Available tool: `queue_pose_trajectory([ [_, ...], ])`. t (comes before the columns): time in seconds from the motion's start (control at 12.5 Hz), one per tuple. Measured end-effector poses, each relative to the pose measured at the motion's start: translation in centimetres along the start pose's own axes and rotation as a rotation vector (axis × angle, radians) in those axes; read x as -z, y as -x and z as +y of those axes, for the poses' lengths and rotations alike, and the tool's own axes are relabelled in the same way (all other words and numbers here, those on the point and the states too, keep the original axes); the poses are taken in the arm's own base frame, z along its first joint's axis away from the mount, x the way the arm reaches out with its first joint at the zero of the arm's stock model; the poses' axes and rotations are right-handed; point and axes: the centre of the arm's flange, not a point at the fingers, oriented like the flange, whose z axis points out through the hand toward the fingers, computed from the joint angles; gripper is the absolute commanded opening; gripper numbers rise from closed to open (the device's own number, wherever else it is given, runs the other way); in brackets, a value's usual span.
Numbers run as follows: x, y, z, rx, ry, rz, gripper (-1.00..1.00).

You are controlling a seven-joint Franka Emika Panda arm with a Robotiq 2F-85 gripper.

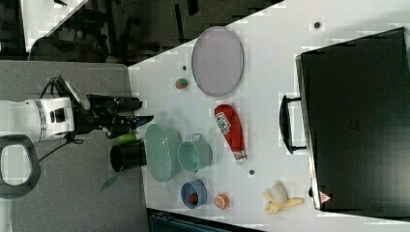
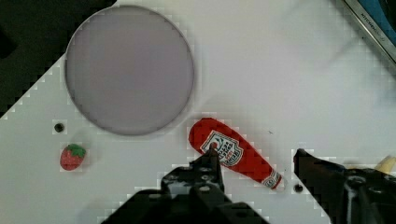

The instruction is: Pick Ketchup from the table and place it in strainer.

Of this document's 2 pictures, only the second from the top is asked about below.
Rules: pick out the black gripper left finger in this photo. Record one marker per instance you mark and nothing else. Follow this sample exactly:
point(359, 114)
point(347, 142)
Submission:
point(188, 195)

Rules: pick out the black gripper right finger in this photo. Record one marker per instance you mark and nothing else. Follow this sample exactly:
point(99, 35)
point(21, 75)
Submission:
point(348, 196)

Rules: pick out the red plush ketchup bottle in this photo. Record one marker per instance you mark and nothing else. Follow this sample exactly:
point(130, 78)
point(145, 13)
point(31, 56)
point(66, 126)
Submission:
point(235, 152)

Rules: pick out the plush strawberry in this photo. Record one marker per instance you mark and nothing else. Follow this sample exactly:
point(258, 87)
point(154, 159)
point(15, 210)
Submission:
point(72, 157)

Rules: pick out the grey round plate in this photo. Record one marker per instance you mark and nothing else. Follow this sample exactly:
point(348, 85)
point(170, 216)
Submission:
point(129, 70)

